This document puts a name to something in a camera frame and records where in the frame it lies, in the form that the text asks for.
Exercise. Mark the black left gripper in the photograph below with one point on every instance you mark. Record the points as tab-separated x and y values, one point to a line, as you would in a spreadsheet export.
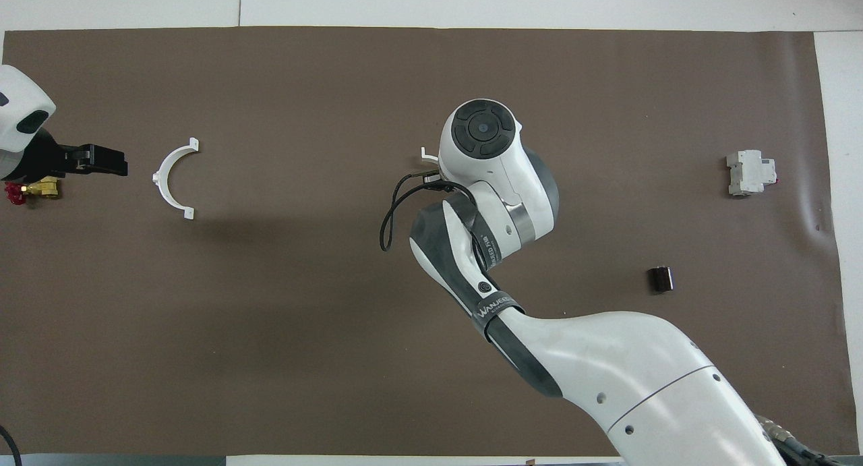
74	159

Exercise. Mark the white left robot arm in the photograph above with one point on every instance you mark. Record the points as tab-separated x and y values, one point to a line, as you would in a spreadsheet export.
17	122

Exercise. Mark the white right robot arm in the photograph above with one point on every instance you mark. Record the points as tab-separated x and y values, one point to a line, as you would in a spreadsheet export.
607	378

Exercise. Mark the brown paper table mat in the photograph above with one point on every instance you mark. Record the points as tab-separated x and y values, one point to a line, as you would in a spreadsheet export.
270	317

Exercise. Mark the dark brown small cylinder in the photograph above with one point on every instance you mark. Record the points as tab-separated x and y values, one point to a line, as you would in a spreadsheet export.
661	280

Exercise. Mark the grey circuit breaker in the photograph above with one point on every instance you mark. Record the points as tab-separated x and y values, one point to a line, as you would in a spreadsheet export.
747	172

